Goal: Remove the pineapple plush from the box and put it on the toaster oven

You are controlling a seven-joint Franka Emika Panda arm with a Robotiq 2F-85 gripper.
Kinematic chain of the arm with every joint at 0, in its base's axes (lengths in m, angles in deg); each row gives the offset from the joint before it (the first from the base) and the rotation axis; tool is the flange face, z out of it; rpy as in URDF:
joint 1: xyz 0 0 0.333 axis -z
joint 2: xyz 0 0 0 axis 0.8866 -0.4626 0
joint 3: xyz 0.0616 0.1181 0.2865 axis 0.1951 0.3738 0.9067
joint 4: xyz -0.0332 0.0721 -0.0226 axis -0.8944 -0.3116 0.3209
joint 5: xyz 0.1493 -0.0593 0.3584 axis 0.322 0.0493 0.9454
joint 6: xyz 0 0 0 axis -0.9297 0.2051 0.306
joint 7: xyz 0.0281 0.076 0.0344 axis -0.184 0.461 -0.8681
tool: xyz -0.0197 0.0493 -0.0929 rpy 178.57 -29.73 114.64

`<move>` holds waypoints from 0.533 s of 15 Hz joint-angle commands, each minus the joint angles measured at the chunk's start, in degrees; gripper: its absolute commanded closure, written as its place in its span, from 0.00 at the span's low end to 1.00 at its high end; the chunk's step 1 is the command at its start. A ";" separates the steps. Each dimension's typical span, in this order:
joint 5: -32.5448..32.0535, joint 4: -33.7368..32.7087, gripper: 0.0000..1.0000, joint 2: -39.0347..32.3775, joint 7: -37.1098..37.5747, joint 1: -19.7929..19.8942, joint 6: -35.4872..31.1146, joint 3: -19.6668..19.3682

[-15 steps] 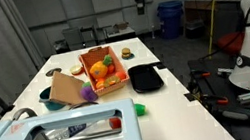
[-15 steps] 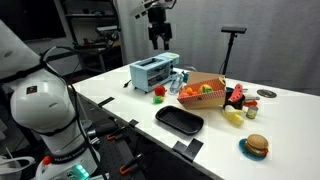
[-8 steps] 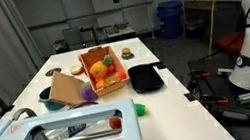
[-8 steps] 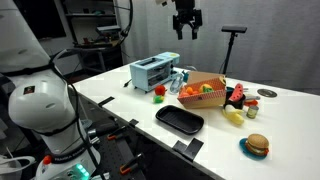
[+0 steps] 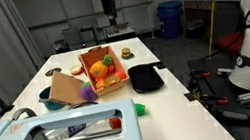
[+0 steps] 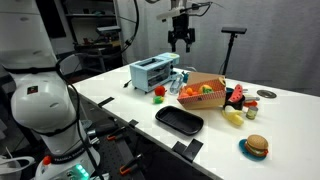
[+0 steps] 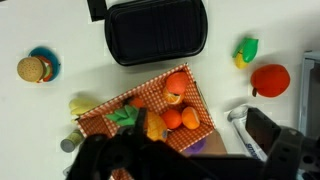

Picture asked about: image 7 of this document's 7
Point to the yellow banana plush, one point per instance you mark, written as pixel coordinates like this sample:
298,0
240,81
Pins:
81,106

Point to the orange half plush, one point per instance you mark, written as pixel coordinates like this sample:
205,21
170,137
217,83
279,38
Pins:
190,118

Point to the red plush with green stem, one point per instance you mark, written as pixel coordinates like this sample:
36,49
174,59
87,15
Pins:
137,102

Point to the green yellow corn toy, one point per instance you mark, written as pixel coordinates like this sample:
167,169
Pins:
248,50

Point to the black tape patch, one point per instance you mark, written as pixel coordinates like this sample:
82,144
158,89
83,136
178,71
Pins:
97,10

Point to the small toy tin can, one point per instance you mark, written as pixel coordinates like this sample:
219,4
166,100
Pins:
70,142

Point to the orange slice plush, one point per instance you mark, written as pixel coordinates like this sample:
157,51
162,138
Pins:
172,98

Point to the small red-orange plush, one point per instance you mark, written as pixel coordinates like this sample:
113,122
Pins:
171,119

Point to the red gingham cardboard box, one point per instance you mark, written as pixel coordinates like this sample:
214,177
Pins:
150,95

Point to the clear smartwater bottle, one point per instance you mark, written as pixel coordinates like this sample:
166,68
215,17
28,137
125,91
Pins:
241,130

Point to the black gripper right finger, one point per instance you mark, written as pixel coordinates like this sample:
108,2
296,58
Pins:
290,156

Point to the black ridged plastic tray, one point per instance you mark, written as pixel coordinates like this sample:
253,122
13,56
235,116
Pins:
156,30

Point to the large red-orange round plush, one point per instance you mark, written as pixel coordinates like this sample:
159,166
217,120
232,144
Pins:
177,81

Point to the purple plush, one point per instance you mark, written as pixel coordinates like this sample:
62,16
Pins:
196,148

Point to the toy burger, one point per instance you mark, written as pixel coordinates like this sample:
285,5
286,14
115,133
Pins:
30,69

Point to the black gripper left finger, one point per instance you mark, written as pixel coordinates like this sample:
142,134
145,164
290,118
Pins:
126,156

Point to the pineapple plush with green leaves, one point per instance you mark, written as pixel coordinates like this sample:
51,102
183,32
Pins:
156,126

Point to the red apple plush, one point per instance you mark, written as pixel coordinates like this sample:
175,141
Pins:
270,80

